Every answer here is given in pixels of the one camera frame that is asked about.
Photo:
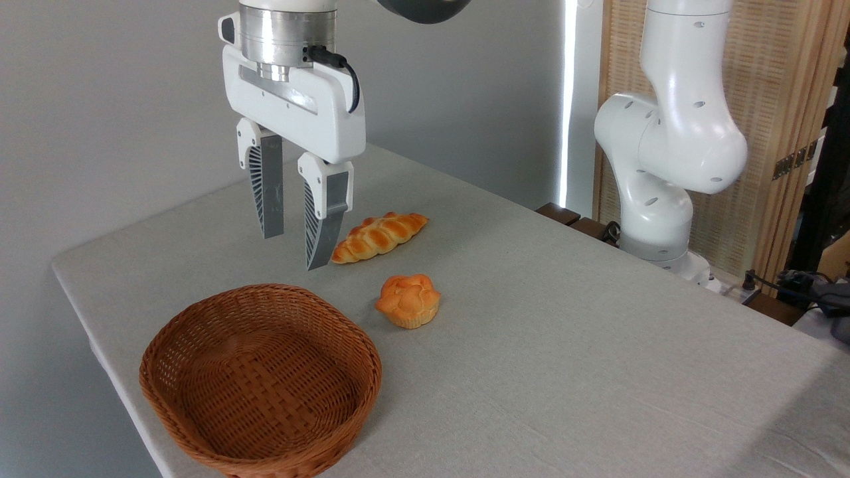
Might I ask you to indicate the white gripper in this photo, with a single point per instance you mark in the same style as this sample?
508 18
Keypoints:
319 123

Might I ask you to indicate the braided golden bread loaf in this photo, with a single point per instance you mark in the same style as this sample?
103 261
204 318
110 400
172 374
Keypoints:
382 236

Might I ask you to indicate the orange muffin-shaped bread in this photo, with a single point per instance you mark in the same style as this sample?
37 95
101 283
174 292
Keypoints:
408 302

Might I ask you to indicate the brown woven wicker basket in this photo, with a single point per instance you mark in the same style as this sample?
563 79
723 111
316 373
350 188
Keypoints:
265 378

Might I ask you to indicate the dark brown wooden block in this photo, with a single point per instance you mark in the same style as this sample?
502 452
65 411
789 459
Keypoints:
558 214
591 229

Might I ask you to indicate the grey tablecloth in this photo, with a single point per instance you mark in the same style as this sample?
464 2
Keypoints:
564 372

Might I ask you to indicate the brass screen hinge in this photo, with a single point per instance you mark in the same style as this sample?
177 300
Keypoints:
793 160

